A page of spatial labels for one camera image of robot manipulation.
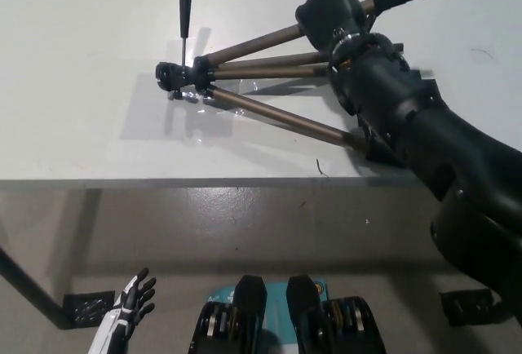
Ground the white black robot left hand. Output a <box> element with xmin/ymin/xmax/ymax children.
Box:
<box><xmin>113</xmin><ymin>267</ymin><xmax>158</xmax><ymax>325</ymax></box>

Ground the bronze and black camera tripod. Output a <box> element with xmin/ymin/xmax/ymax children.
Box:
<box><xmin>154</xmin><ymin>0</ymin><xmax>438</xmax><ymax>166</ymax></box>

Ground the black metal table leg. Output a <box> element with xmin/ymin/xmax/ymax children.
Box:
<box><xmin>0</xmin><ymin>243</ymin><xmax>73</xmax><ymax>330</ymax></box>

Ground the black perforated floor plate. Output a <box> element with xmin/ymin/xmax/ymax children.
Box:
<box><xmin>439</xmin><ymin>288</ymin><xmax>506</xmax><ymax>328</ymax></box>
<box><xmin>63</xmin><ymin>290</ymin><xmax>115</xmax><ymax>329</ymax></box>

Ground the clear plastic tape patch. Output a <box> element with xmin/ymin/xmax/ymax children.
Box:
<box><xmin>178</xmin><ymin>77</ymin><xmax>263</xmax><ymax>144</ymax></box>

